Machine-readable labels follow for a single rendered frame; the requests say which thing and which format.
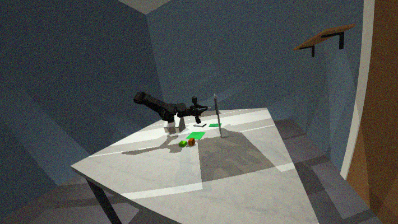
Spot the orange rectangular block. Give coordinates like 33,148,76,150
188,138,195,146

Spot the green square marking on table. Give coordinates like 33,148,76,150
186,132,205,139

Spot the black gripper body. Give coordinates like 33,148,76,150
186,96,201,124

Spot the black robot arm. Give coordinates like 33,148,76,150
133,91,199,123

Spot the small green block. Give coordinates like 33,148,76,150
178,141,187,147

